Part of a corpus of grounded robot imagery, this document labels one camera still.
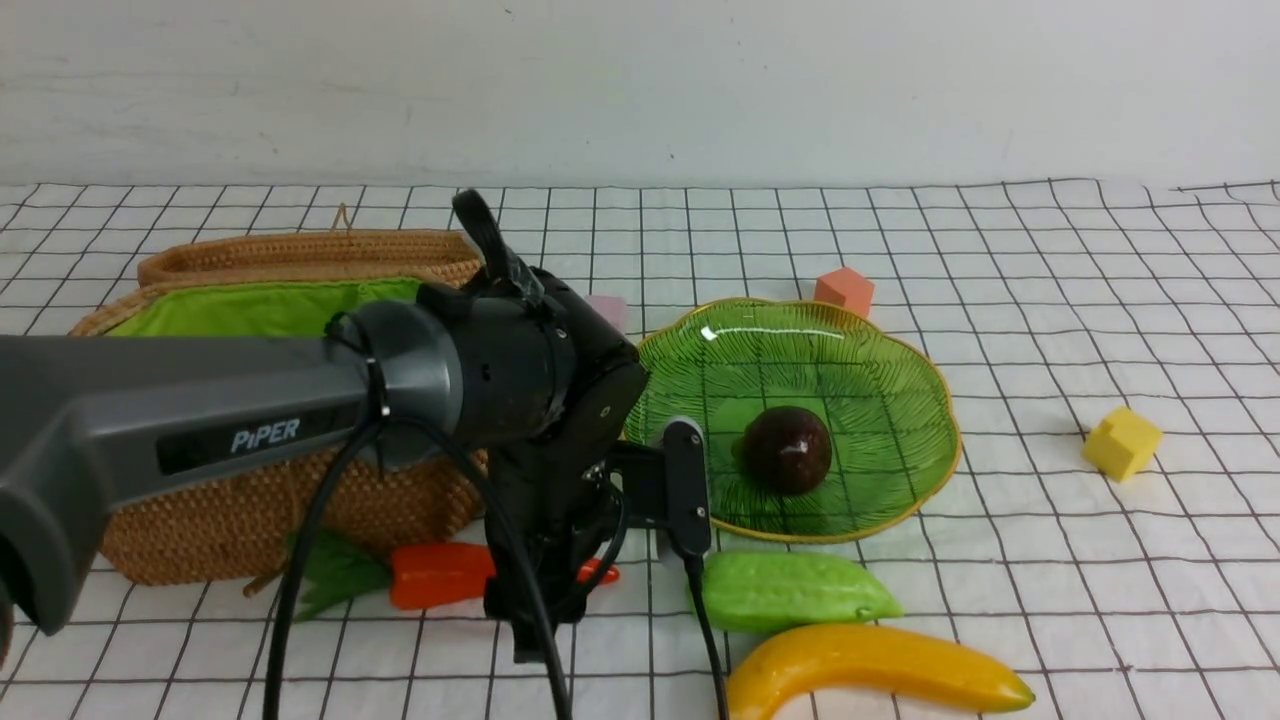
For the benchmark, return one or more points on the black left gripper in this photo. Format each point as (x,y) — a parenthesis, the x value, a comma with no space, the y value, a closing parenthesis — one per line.
(555,532)

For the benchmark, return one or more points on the orange toy carrot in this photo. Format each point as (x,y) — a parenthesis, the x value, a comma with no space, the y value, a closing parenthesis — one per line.
(418,577)

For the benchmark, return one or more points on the green toy cucumber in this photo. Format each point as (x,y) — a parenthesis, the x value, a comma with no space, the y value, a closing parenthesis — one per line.
(769,592)

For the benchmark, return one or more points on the dark purple toy fruit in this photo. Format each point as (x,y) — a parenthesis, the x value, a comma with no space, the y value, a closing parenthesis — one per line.
(786,450)

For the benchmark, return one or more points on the yellow toy banana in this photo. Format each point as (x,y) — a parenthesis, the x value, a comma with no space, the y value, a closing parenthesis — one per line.
(887,659)

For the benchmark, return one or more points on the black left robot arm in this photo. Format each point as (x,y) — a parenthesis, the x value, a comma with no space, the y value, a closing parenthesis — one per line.
(514,363)

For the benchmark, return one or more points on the pink foam cube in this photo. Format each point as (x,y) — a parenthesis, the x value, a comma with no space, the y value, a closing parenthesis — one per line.
(614,309)

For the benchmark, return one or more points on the woven rattan basket lid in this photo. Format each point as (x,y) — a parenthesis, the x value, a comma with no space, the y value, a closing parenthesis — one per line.
(341,253)

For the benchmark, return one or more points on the woven rattan basket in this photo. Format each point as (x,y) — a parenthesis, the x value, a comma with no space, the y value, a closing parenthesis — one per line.
(236,527)

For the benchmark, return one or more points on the green glass leaf plate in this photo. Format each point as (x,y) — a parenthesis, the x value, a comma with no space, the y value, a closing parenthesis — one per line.
(887,408)

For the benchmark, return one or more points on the orange foam cube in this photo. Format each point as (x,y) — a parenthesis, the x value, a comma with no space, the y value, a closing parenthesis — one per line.
(845,288)

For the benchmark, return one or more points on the yellow foam cube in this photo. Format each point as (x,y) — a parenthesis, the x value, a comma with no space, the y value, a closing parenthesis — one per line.
(1122,444)

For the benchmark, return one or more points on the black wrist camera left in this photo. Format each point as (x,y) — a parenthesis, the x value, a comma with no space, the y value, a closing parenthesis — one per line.
(665,487)

